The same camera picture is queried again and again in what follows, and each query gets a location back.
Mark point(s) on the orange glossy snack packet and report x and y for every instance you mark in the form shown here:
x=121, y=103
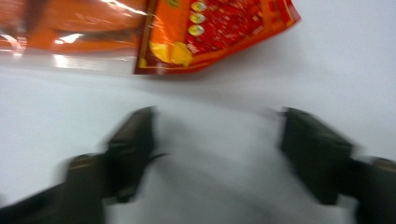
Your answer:
x=71, y=31

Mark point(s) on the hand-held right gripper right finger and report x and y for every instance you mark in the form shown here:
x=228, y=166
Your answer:
x=314, y=149

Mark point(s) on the orange red snack packet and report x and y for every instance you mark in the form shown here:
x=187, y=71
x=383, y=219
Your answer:
x=218, y=34

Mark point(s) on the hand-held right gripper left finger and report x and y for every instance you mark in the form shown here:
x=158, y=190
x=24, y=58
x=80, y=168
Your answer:
x=130, y=146

